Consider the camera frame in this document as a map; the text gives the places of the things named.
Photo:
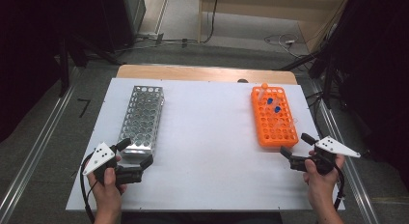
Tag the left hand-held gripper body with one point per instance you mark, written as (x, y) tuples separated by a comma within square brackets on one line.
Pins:
[(99, 158)]

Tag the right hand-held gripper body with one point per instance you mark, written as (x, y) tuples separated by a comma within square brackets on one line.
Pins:
[(324, 159)]

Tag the orange test tube rack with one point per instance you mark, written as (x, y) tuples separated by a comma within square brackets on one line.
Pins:
[(273, 129)]

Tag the metal test tube rack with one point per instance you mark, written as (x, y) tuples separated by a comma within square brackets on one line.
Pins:
[(141, 114)]

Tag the person's right hand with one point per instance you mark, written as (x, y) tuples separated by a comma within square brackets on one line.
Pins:
[(321, 188)]

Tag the person's left hand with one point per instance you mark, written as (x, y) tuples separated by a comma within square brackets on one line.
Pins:
[(107, 195)]

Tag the black stand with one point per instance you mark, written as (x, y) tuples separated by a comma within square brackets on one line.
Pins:
[(328, 85), (64, 72)]

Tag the clear tube with orange cap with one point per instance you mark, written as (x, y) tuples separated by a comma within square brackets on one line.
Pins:
[(264, 86)]

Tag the white board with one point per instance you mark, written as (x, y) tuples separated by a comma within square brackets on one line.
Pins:
[(209, 121)]

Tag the dark curtain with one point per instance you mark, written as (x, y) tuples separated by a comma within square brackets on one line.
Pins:
[(379, 56), (32, 40)]

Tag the light wooden shelf unit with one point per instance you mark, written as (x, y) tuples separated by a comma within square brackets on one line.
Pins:
[(273, 10)]

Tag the dark grey cabinet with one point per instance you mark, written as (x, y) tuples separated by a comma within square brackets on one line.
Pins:
[(133, 8)]

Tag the metal floor rail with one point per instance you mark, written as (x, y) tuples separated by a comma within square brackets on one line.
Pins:
[(353, 182), (32, 156)]

